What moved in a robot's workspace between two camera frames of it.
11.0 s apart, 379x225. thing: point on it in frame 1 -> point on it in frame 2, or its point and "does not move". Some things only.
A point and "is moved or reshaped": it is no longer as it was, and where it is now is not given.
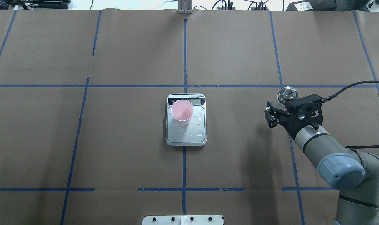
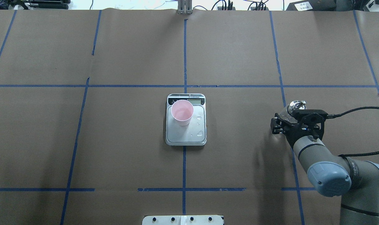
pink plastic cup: (182, 111) does not move
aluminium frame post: (184, 7) does not move
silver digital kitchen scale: (195, 133) does not move
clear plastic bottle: (287, 93) is moved or reshaped
